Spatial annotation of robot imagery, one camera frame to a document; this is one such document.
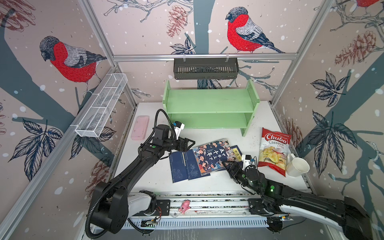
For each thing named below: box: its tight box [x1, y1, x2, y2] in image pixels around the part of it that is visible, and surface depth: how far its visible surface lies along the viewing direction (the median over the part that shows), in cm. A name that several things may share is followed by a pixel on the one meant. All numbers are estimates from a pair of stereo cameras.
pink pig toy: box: [178, 199, 192, 215], surface depth 74 cm
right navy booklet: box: [225, 145, 243, 163], surface depth 92 cm
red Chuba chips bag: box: [258, 127, 292, 177], surface depth 91 cm
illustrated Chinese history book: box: [192, 139, 236, 176], surface depth 90 cm
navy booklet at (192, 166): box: [184, 149, 211, 181], surface depth 87 cm
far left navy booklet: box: [169, 151, 189, 184], surface depth 89 cm
